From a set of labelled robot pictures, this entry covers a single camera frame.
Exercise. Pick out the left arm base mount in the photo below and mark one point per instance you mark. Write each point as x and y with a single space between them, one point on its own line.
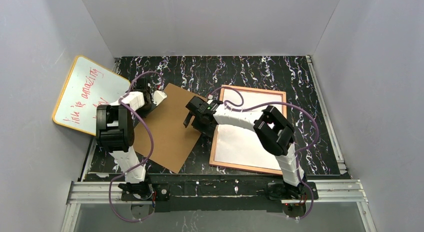
145 191

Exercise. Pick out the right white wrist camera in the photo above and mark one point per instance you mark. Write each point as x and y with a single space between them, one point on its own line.
212 98

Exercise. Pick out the brown backing board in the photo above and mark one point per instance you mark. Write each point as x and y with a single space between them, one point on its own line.
173 142

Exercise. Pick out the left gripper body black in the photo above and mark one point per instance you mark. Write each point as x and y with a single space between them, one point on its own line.
143 86

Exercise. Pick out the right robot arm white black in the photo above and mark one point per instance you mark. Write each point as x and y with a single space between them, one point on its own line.
274 131

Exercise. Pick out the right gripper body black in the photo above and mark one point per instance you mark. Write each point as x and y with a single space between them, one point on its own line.
194 110

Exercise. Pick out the aluminium rail front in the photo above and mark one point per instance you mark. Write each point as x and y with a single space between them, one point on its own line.
187 193

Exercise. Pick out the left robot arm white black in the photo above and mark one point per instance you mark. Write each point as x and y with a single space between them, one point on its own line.
115 132

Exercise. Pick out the yellow-framed whiteboard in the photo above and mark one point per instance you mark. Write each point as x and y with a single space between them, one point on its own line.
87 86

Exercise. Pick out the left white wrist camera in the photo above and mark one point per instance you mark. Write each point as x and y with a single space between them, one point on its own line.
158 97

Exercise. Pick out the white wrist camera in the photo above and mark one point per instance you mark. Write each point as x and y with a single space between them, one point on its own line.
212 98
158 97

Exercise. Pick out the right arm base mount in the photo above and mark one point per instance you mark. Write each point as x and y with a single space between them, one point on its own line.
296 196

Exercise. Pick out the seascape photo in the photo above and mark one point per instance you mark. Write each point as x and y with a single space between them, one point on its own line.
248 141

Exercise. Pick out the pink wooden picture frame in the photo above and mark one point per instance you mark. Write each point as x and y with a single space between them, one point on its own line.
215 151

